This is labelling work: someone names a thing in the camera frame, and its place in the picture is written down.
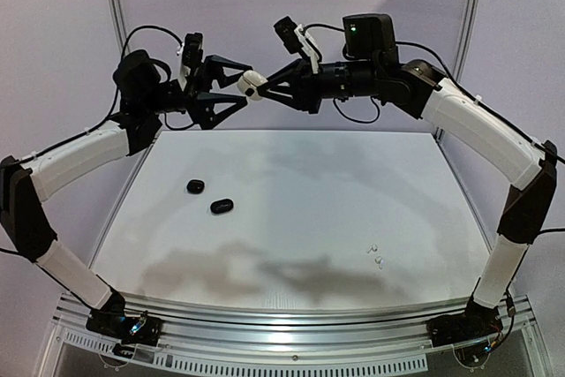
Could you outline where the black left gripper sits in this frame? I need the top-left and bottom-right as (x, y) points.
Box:
(142, 54), (252, 128)

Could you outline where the small white charging case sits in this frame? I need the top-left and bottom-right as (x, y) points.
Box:
(237, 70), (267, 101)

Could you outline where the black oval charging case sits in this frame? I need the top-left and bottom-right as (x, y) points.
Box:
(186, 179), (205, 194)

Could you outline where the small black charging case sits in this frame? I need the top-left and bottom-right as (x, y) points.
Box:
(209, 199), (234, 215)

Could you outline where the white stem earbud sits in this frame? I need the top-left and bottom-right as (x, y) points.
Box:
(374, 256), (384, 269)
(366, 245), (378, 254)

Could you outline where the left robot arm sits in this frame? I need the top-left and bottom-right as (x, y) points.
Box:
(1, 49), (250, 336)

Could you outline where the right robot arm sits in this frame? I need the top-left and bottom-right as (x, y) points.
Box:
(253, 13), (559, 338)

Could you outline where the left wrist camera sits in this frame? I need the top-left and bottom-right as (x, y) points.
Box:
(177, 32), (204, 89)

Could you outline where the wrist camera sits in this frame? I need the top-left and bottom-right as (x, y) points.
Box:
(177, 32), (204, 89)
(274, 16), (322, 74)

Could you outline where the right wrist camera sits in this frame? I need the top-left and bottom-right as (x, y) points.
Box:
(274, 16), (322, 74)

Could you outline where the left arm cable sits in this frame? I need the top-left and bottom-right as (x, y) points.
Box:
(0, 25), (195, 263)

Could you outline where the left aluminium wall post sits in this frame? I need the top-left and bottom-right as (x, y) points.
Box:
(108, 0), (131, 58)

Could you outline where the aluminium wall post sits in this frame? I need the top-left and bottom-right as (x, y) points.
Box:
(434, 0), (489, 138)
(108, 0), (131, 58)

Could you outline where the right aluminium wall post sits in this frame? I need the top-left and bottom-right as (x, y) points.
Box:
(434, 0), (489, 138)

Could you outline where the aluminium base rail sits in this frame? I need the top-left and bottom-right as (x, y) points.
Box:
(39, 295), (551, 376)

